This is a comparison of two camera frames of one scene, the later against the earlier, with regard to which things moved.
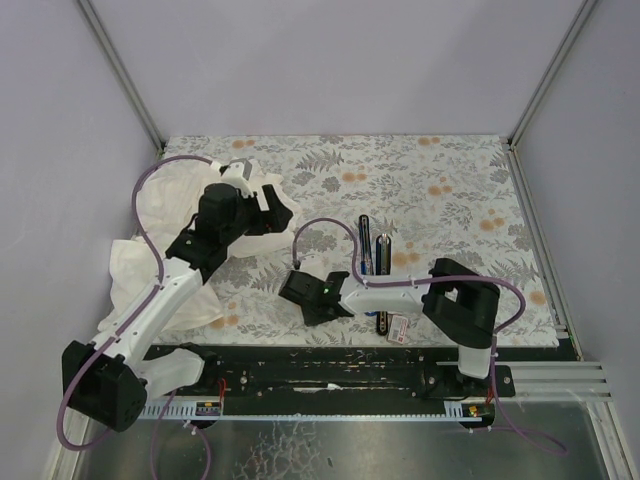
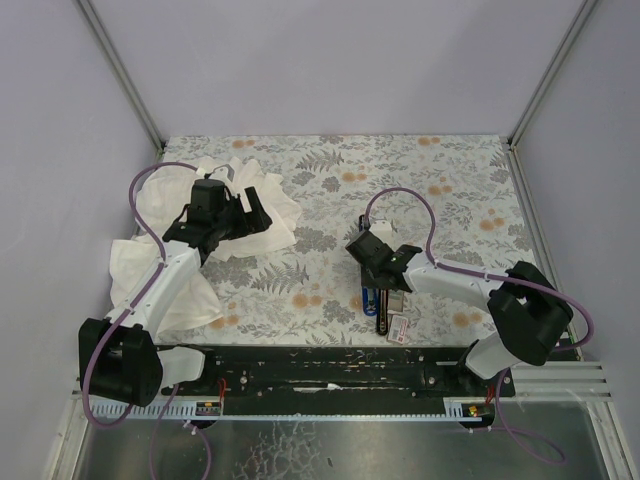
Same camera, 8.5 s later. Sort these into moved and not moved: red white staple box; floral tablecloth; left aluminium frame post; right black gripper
Moved: right black gripper
Not moved: red white staple box; left aluminium frame post; floral tablecloth
